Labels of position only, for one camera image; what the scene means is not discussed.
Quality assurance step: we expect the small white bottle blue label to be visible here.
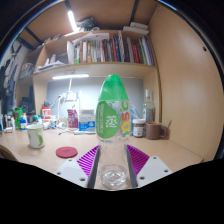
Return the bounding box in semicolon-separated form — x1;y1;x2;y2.
19;113;28;132

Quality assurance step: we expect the blue and white carton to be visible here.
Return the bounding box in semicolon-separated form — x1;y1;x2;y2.
78;109;97;133

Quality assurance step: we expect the under-shelf light bar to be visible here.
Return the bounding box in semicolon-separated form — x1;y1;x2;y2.
51;73;90;81

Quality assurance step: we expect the clear glass bottle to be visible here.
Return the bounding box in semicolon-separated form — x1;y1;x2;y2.
143;88;156;124

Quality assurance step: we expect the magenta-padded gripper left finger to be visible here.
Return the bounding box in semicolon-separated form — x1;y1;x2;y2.
55;144;102;190

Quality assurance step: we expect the flat round red coaster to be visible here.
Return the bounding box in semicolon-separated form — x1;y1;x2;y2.
55;146;79;159

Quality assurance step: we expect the ceiling light tube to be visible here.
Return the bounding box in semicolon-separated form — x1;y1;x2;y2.
67;9;80;34

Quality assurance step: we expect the brown jar with white lid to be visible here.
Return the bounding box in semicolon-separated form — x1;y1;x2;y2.
132;118;147;138

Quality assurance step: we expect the clear bottle with green label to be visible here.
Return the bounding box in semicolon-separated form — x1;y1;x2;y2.
95;73;131;190

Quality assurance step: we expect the green container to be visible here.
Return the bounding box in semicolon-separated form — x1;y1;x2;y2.
14;107;24;130

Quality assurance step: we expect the magenta pouch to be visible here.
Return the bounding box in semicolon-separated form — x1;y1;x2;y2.
66;108;80;130

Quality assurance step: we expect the red and white canister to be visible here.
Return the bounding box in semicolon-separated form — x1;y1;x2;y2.
41;106;52;124

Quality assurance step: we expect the white mug with green handle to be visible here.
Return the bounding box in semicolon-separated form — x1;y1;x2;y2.
25;123;46;150

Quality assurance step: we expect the brown mug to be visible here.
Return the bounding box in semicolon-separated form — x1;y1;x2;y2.
145;121;167;141

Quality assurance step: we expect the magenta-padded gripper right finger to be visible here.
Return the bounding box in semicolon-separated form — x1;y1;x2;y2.
124;143;174;189

